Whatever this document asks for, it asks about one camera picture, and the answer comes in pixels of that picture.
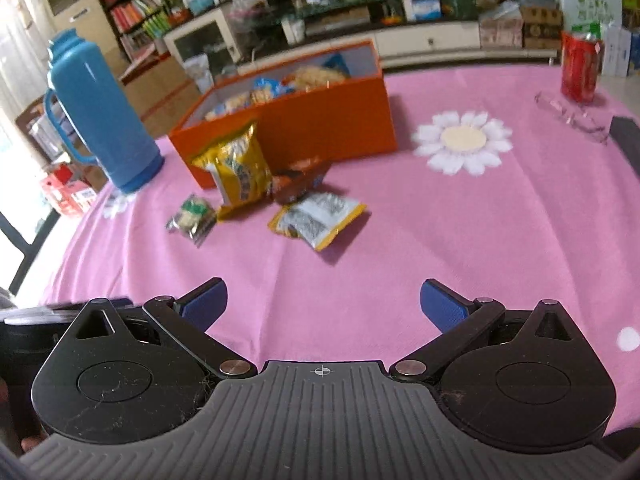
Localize white glass-door side cabinet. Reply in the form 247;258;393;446
163;3;243;65

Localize clear eyeglasses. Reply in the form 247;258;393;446
534;91;608;144

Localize large cardboard box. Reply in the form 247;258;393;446
122;54;201;139

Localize yellow grey seeds packet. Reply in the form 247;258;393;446
268;192;367;252

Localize dark wooden bookshelf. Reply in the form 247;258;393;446
81;0;194;61

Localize white air conditioner unit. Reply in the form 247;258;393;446
47;0;122;58

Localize orange storage box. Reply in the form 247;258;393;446
168;40;398;188

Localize blue thermos flask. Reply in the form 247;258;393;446
43;28;164;194

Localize pink tablecloth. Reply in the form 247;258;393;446
48;65;639;430

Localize person's left hand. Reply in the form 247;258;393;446
0;380;48;456

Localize yellow chips bag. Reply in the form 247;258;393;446
190;122;272;218

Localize orange brown snack packet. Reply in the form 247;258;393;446
269;157;332;205

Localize green clear biscuit packet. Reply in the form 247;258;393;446
166;194;217;247

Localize white TV cabinet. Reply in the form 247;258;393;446
238;0;562;74

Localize red soda can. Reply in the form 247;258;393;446
561;32;603;104

